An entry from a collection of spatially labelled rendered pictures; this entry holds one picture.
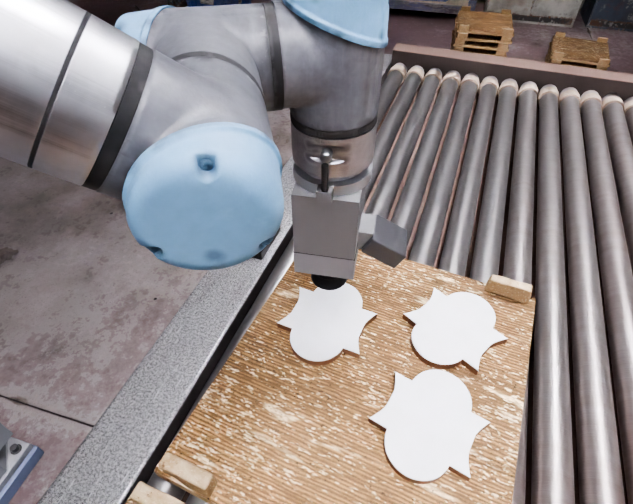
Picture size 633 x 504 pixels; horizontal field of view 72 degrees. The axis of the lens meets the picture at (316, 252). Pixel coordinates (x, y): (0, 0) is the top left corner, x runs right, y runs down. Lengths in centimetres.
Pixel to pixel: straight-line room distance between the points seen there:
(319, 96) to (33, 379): 169
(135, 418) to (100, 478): 7
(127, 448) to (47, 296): 160
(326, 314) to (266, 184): 41
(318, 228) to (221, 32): 19
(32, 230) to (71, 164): 230
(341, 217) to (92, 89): 25
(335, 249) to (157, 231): 25
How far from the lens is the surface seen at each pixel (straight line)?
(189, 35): 31
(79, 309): 203
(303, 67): 33
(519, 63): 138
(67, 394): 181
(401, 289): 65
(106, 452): 59
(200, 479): 50
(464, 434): 54
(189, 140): 20
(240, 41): 33
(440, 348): 59
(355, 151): 38
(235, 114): 22
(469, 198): 86
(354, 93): 35
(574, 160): 106
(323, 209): 40
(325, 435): 53
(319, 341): 57
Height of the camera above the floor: 143
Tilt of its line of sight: 45 degrees down
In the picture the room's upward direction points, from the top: straight up
